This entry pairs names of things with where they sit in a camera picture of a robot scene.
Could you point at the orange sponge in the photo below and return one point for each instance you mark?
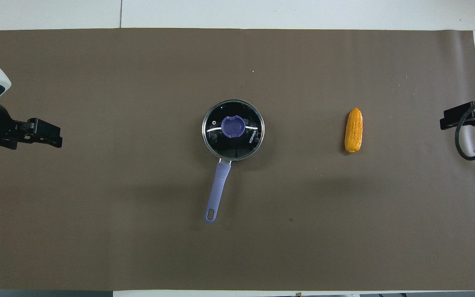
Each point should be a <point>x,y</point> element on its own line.
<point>353,131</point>

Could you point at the glass lid with purple knob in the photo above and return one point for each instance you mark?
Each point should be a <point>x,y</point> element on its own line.
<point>232,127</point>

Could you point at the brown table mat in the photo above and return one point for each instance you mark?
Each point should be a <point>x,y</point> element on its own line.
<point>138,231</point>

